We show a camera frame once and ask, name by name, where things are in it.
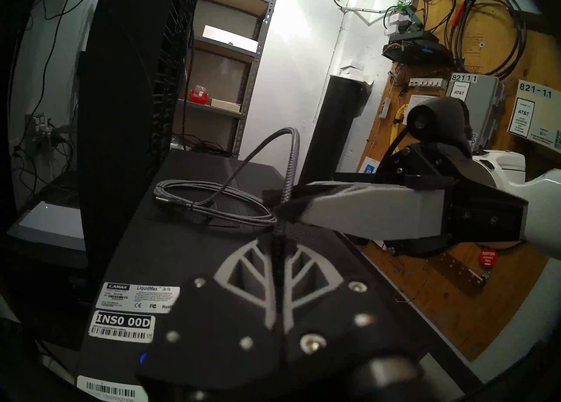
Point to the black wall router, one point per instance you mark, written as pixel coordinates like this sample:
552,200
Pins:
416,48

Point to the flat tan box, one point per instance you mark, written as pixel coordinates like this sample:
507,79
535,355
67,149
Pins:
225,105

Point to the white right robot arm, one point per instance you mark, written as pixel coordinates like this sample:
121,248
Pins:
543,212

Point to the white label sheet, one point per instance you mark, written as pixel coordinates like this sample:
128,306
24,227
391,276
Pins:
427,101

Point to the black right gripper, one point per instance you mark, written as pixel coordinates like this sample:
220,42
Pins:
482,217

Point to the small red bin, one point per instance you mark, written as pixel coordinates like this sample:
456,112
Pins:
198,97

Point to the black server rack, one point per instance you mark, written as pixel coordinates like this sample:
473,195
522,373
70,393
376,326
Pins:
127,99

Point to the red caution tag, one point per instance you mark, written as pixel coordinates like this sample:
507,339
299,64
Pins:
488,257

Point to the white junction box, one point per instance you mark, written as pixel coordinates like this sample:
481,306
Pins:
403,15

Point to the perforated metal strip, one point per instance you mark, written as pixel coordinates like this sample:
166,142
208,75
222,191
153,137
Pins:
460,269

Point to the plywood backboard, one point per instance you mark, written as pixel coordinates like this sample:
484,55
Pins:
438,318

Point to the small white boxes stack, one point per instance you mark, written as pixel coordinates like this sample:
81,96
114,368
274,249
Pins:
353,72

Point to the white box blue label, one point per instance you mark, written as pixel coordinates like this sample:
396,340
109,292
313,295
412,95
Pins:
370,166

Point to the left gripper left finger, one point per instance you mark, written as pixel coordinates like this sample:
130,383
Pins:
266,304

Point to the white flat box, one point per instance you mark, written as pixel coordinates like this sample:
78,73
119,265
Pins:
230,39

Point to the grey metal shelf unit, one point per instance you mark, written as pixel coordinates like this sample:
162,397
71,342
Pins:
219,72

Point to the wall power outlet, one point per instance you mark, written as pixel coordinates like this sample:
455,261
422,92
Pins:
39,127

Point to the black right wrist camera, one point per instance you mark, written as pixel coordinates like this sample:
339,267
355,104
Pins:
438,118

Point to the white rectangular sensor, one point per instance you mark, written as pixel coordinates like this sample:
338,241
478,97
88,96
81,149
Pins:
385,107

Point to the black workstation tower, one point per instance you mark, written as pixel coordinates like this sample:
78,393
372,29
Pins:
175,247

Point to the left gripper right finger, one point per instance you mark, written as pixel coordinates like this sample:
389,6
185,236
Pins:
289,313

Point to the white terminal strip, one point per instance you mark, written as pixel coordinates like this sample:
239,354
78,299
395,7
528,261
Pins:
428,83

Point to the cream AT&T utility box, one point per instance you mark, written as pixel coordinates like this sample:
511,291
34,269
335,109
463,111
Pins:
537,116

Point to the grey AT&T utility box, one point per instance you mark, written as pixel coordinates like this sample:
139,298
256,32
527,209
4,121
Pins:
486,112

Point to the tall black cylinder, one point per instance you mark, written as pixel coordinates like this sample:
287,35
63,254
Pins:
333,134

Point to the grey flat device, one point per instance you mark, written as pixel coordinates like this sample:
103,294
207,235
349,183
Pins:
48,226

